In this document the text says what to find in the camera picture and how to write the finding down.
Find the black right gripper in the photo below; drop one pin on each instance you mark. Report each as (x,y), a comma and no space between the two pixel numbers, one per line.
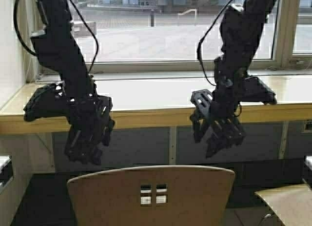
(226,129)

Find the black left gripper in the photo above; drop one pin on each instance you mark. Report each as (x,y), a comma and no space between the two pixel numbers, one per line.
(91,125)

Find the wooden chair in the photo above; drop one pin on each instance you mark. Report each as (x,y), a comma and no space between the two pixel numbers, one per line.
(291,204)
(161,195)

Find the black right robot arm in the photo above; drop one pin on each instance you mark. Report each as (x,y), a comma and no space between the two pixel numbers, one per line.
(241,30)

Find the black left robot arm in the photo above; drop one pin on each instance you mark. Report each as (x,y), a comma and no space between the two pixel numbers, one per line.
(75,96)

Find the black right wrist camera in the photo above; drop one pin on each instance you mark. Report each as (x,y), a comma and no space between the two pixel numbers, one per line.
(255,90)

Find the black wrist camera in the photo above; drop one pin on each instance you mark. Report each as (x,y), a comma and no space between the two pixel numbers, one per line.
(46,102)
(255,90)

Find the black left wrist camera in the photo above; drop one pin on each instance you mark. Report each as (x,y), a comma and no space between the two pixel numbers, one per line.
(46,102)

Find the left robot base rail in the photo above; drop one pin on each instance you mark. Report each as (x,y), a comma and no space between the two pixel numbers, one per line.
(6,171)

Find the right robot base rail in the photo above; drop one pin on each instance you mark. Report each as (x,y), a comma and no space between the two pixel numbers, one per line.
(307,171)

